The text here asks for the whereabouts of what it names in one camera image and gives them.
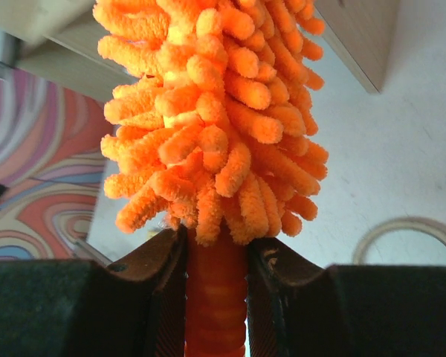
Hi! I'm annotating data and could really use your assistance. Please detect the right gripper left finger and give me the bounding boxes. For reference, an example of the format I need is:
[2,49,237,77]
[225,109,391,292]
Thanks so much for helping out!
[0,229,187,356]

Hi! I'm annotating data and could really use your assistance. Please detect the wooden bookshelf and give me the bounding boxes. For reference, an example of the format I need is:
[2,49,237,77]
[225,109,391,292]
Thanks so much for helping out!
[0,0,399,102]

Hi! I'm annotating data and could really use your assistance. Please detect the clear tape roll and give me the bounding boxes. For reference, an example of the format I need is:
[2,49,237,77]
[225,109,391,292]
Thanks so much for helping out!
[352,216,446,265]

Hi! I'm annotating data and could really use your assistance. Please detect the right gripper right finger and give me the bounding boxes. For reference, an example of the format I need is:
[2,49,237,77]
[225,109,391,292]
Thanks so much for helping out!
[247,238,446,356]

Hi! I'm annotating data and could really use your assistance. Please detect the orange chenille duster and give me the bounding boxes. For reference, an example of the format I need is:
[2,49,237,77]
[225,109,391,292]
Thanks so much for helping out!
[93,0,329,356]

